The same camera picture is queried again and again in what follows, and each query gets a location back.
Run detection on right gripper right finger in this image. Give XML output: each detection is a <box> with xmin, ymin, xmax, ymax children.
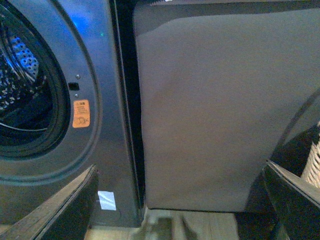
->
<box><xmin>263</xmin><ymin>160</ymin><xmax>320</xmax><ymax>240</ymax></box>

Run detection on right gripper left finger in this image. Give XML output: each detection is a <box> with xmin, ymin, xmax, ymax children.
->
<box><xmin>0</xmin><ymin>164</ymin><xmax>99</xmax><ymax>240</ymax></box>

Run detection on dark grey washing machine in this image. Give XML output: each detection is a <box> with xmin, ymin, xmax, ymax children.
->
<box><xmin>0</xmin><ymin>0</ymin><xmax>144</xmax><ymax>228</ymax></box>

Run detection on silver tape piece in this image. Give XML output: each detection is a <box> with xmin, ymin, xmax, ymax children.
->
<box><xmin>97</xmin><ymin>190</ymin><xmax>117</xmax><ymax>211</ymax></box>

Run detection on orange warning sticker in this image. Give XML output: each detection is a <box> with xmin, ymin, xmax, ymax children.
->
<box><xmin>72</xmin><ymin>99</ymin><xmax>91</xmax><ymax>128</ymax></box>

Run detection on dark grey cabinet panel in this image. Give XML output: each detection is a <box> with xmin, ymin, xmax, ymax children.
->
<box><xmin>133</xmin><ymin>0</ymin><xmax>320</xmax><ymax>213</ymax></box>

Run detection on woven rope laundry basket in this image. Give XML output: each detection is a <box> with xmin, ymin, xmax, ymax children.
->
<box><xmin>301</xmin><ymin>122</ymin><xmax>320</xmax><ymax>189</ymax></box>

